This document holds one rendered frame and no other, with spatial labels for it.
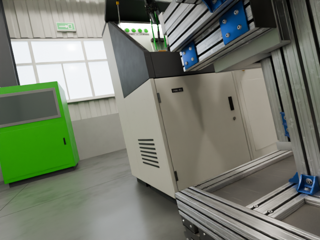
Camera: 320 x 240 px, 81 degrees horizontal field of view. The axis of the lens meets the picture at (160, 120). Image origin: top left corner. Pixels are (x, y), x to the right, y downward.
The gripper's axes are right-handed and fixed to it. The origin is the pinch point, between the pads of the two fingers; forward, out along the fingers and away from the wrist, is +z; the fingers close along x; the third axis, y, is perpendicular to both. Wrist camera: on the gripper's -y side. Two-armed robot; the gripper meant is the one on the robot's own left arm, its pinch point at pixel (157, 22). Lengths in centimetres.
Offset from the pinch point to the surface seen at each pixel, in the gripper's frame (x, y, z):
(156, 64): -12.6, 36.7, 9.6
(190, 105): -5, 50, 38
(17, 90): -246, -162, 32
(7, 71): -308, -269, 16
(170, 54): -2.5, 29.6, 11.5
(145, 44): -16.5, -32.1, 20.7
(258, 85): 52, 26, 72
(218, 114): 10, 50, 57
